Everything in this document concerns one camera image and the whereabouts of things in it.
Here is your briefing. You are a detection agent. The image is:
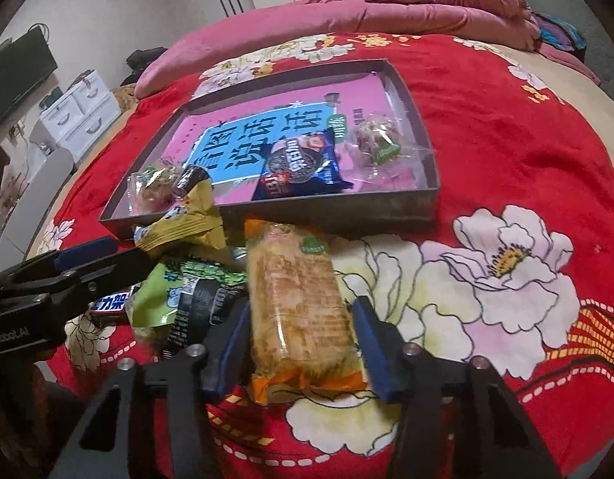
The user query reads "dark brown small packet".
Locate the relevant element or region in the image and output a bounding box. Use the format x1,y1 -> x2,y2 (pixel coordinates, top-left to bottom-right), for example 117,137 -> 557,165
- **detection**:
171,164 -> 210,198

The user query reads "black snack packet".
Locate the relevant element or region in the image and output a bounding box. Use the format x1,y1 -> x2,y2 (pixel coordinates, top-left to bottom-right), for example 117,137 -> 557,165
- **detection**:
160,257 -> 250,360

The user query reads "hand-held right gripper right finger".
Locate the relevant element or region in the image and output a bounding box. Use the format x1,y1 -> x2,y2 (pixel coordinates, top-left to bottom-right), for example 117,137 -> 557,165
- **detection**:
351,297 -> 562,479

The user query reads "yellow snack packet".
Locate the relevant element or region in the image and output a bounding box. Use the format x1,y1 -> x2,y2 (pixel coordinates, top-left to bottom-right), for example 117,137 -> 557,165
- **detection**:
132,177 -> 228,260

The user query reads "blue cookie packet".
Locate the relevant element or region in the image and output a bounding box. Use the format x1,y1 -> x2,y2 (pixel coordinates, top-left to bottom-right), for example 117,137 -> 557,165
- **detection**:
251,129 -> 353,201

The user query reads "clear round pastry packet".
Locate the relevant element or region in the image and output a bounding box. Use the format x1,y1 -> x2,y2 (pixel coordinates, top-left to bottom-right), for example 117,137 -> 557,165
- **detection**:
344,112 -> 435,185

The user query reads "clear square pastry packet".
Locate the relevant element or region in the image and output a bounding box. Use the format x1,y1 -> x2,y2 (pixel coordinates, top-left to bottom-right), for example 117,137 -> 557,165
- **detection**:
129,162 -> 188,215

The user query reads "orange-edged clear bread packet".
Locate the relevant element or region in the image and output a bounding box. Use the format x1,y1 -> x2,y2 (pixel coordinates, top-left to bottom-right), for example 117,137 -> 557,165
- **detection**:
243,216 -> 370,406

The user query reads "colourful clothes heap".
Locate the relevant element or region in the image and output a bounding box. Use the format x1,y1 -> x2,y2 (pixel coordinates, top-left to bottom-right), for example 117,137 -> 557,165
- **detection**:
537,12 -> 587,53

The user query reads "pink folded quilt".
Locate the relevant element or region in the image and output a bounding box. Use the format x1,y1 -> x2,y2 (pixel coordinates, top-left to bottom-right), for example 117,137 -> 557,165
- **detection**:
135,0 -> 542,98

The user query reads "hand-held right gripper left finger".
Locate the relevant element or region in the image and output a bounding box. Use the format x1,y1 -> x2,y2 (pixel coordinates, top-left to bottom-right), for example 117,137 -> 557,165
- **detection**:
48,297 -> 253,479

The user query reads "black television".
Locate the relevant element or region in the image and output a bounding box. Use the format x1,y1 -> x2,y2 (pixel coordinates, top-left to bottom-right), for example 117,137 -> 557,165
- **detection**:
0,27 -> 58,133

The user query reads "brown knit fabric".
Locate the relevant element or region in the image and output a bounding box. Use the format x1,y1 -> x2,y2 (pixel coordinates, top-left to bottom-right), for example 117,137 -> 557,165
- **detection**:
111,85 -> 138,111

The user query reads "light green snack packet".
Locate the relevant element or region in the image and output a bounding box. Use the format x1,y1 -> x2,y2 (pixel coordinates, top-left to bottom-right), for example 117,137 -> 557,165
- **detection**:
130,259 -> 188,342

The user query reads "pink book with blue panel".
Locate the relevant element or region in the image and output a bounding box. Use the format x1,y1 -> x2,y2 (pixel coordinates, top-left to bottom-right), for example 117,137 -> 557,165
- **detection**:
157,71 -> 422,210

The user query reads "white drawer chest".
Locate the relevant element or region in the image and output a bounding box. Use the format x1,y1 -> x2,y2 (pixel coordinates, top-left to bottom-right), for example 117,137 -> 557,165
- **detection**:
30,71 -> 122,163

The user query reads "black clothes heap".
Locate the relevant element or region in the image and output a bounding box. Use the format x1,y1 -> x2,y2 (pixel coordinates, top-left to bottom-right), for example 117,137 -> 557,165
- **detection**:
125,46 -> 168,85

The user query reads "brown chocolate bar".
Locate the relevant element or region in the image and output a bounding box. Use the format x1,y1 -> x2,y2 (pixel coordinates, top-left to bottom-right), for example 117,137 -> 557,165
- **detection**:
90,284 -> 138,316

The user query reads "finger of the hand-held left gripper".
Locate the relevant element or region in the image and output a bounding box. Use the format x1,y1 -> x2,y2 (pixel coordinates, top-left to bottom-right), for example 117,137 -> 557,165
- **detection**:
48,248 -> 158,320
0,237 -> 119,300

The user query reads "grey shallow cardboard box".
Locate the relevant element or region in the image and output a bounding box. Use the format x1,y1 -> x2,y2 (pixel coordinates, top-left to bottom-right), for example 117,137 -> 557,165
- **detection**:
98,58 -> 442,240

